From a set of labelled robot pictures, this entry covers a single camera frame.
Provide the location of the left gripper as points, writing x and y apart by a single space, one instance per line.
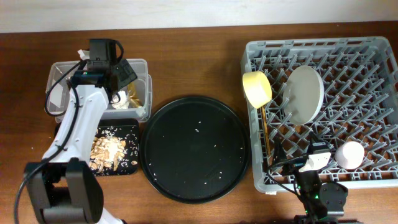
125 74

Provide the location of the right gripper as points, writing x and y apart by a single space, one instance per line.
294 167

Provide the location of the white tissue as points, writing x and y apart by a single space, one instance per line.
120 101

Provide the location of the gold foil wrapper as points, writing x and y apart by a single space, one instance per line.
134 101

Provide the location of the pink cup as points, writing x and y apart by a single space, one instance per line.
350 155

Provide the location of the grey round plate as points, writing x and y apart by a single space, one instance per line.
303 95

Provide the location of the yellow bowl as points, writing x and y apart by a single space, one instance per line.
257 88

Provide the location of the food scraps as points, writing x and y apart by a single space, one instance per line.
107 151

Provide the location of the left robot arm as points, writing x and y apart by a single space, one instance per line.
62 187

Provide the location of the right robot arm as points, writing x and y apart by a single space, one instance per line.
323 201

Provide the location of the grey dishwasher rack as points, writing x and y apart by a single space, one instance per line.
360 104

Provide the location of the clear plastic storage bin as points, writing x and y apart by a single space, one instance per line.
59 97

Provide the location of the black rectangular tray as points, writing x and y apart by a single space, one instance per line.
130 133

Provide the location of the round black serving tray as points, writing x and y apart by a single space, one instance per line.
194 150

